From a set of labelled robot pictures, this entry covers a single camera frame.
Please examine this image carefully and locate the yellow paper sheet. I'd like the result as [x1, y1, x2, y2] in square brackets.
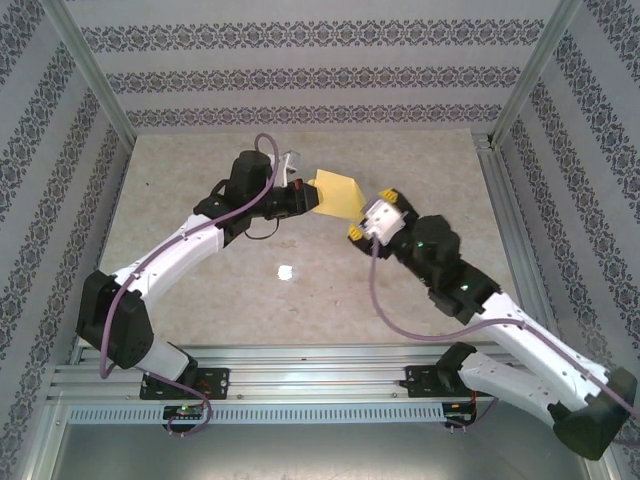
[310, 168, 370, 222]

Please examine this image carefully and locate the grey metal sheet panel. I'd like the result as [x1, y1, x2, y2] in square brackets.
[47, 399, 601, 480]

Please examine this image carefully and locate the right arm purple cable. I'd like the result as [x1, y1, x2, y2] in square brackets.
[368, 233, 640, 435]

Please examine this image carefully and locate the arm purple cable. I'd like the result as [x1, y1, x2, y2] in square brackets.
[368, 233, 640, 435]
[97, 132, 281, 436]

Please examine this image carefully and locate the aluminium side rail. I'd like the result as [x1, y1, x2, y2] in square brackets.
[472, 130, 569, 361]

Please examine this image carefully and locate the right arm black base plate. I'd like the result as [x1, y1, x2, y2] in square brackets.
[405, 364, 497, 400]

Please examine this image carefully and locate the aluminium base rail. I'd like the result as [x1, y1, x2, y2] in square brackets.
[47, 344, 591, 402]

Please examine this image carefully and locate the slotted grey cable duct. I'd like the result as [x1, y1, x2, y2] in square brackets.
[67, 403, 446, 424]

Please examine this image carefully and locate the aluminium frame post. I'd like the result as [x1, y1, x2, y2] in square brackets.
[39, 0, 137, 147]
[491, 0, 585, 151]

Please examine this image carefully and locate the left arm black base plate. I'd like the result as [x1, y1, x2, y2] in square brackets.
[139, 367, 232, 401]

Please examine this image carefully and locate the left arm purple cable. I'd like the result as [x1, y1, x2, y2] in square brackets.
[97, 132, 281, 436]

